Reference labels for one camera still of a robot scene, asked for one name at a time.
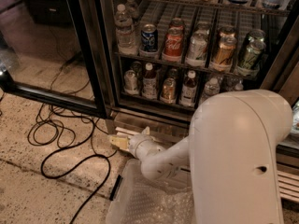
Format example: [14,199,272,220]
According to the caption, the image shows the gold soda can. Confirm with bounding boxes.
[210,36,236,72]

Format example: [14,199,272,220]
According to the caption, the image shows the silver white soda can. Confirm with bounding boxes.
[185,33,207,67]

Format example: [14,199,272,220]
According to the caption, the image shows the clear water bottle middle shelf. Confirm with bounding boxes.
[114,4,136,55]

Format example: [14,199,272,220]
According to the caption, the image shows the bubble wrap sheet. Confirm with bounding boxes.
[121,181,193,224]

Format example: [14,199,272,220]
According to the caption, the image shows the clear water bottle bottom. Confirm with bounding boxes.
[200,77,220,103]

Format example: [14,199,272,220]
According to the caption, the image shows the black floor cable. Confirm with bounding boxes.
[26,54,112,224]

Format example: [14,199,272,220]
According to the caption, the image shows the orange can bottom shelf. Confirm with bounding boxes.
[160,77,176,104]

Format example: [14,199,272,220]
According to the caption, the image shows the clear plastic bin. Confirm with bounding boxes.
[106,160,196,224]

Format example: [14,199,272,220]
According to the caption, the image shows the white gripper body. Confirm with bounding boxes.
[128,133,165,160]

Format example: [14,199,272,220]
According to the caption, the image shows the clear water bottle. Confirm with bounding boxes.
[200,77,220,103]
[226,80,244,91]

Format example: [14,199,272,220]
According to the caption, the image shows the stainless steel fridge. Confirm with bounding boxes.
[74,0,299,203]

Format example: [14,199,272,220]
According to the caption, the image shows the clear water bottle right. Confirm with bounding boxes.
[226,80,244,91]

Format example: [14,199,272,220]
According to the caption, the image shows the glass fridge door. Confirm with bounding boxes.
[0,0,108,119]

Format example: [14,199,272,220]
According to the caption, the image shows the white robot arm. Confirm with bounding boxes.
[106,90,292,224]

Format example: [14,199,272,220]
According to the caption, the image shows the dark drink bottle white cap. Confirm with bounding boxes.
[142,63,157,99]

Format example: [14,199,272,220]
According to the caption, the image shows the blue pepsi can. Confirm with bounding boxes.
[141,23,158,55]

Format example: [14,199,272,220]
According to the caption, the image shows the red coca cola can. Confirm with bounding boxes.
[163,27,183,62]

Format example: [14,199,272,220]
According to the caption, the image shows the green soda can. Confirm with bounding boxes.
[236,40,266,77]

